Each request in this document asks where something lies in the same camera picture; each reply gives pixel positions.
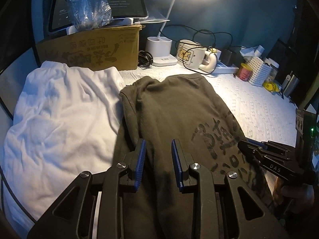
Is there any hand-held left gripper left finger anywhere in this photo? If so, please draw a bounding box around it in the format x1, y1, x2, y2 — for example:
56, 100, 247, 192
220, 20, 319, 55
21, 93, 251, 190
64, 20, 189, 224
26, 138, 147, 239

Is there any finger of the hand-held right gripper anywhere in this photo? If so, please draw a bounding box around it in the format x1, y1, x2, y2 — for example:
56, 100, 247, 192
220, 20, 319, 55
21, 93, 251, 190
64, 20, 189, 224
237, 141, 314, 185
245, 139, 297, 162

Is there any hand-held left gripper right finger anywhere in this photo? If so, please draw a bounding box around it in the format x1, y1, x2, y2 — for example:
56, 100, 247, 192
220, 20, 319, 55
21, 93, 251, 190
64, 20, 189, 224
171, 139, 291, 239

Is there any black printed t-shirt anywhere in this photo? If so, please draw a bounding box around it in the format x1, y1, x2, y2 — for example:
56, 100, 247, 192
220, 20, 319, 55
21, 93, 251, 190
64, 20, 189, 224
113, 73, 275, 239

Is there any person's right hand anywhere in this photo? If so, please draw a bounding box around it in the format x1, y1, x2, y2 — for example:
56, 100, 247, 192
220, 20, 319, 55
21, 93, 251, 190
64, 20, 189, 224
272, 178, 316, 206

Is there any steel tumbler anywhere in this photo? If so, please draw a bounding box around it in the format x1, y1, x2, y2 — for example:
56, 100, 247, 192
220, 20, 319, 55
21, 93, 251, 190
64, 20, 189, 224
282, 71, 301, 98

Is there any yellow snack packet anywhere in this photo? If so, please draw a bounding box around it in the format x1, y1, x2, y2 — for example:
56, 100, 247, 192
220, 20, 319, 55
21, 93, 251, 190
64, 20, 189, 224
264, 81, 282, 91

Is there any clear snack jar white lid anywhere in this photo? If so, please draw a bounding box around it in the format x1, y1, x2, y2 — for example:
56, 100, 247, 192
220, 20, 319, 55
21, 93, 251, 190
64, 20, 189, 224
264, 58, 280, 80

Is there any white perforated basket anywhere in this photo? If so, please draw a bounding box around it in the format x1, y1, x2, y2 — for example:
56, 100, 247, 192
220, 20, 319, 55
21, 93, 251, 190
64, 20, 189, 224
245, 56, 272, 87

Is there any red can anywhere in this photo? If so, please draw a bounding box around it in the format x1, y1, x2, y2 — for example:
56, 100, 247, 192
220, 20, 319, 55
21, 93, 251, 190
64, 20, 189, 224
236, 63, 252, 81

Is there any white garment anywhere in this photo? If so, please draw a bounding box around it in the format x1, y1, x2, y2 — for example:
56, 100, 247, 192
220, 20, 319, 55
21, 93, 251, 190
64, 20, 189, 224
0, 61, 125, 219

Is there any white power strip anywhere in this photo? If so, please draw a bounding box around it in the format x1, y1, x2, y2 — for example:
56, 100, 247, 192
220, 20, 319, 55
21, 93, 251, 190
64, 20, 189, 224
214, 63, 240, 74

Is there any white crumpled wrapper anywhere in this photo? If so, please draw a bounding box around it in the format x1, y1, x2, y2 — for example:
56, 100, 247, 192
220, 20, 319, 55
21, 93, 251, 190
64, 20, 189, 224
239, 45, 265, 58

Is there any black charger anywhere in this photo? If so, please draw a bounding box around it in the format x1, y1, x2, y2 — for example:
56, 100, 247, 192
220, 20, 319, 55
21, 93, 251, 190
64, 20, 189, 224
221, 49, 233, 66

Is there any cream printed mug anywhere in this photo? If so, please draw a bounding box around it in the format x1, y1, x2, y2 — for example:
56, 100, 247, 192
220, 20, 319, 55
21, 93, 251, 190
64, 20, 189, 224
177, 39, 218, 74

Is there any white desk lamp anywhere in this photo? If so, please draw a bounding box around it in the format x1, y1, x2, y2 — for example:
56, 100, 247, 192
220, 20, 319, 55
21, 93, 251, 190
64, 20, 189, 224
145, 0, 220, 67

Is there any brown cardboard box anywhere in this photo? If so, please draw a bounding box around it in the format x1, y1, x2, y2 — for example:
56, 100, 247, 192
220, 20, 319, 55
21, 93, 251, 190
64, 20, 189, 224
35, 24, 142, 71

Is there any clear plastic bag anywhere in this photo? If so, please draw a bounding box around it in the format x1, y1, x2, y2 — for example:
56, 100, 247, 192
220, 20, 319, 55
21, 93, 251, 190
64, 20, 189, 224
65, 0, 114, 30

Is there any black coiled cable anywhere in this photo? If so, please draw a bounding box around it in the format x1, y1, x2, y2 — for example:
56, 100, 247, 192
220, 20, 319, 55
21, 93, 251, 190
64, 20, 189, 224
138, 50, 154, 68

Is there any black charger cable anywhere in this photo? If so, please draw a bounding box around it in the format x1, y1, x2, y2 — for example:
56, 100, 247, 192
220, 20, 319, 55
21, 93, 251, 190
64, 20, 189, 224
159, 24, 236, 74

